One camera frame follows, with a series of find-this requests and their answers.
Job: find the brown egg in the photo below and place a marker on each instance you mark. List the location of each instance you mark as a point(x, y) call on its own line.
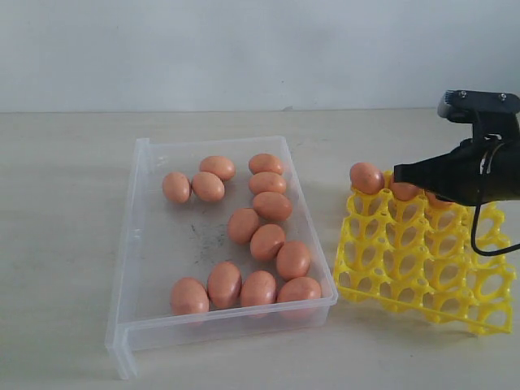
point(208, 187)
point(366, 178)
point(189, 296)
point(259, 289)
point(272, 206)
point(293, 260)
point(436, 203)
point(242, 224)
point(224, 285)
point(176, 187)
point(220, 166)
point(266, 163)
point(300, 289)
point(404, 191)
point(267, 181)
point(266, 242)

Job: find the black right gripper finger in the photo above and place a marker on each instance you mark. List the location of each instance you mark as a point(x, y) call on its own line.
point(439, 175)

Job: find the yellow plastic egg tray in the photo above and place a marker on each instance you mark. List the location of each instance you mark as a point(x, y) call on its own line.
point(412, 256)

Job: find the clear plastic box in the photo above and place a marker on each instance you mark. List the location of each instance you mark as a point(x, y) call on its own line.
point(163, 242)

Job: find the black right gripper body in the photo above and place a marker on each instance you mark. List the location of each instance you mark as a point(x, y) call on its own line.
point(485, 173)

